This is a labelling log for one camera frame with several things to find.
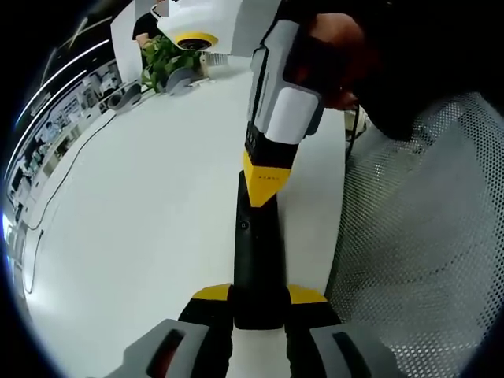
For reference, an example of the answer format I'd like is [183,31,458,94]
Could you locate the wide white pillar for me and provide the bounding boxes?
[109,14,146,87]

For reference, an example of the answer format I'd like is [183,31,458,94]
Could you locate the long grey cable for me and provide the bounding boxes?
[26,111,120,230]

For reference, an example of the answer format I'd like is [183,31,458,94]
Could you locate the green potted plant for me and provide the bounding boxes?
[139,34,206,95]

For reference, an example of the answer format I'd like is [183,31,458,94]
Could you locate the person's right hand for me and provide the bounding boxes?
[295,13,380,113]

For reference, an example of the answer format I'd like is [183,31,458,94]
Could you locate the grey headphones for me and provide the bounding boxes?
[107,82,143,114]

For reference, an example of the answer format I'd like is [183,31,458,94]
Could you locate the black cable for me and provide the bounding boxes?
[344,102,365,159]

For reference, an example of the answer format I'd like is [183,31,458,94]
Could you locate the black remote control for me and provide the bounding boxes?
[233,169,287,331]

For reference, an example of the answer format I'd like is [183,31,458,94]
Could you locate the grey round dish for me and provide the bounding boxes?
[166,66,198,97]

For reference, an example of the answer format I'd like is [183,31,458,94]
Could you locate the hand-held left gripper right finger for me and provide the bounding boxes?
[285,283,403,378]

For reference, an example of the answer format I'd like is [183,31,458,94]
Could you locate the thin grey cable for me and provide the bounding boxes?
[24,228,45,295]

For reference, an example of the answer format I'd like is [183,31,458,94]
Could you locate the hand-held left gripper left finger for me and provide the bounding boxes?
[90,282,235,378]

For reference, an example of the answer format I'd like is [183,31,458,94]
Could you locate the grey mesh chair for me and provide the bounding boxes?
[325,91,504,378]

